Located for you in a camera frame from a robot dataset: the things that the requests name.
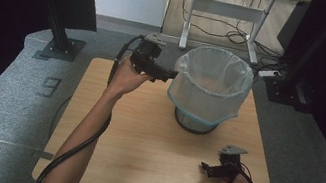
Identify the person's left hand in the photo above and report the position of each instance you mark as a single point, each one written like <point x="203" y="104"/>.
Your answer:
<point x="125" y="80"/>

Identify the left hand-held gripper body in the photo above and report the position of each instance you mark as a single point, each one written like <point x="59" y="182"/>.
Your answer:
<point x="147" y="55"/>

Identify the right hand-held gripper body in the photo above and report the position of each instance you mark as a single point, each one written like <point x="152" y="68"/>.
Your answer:
<point x="229" y="166"/>

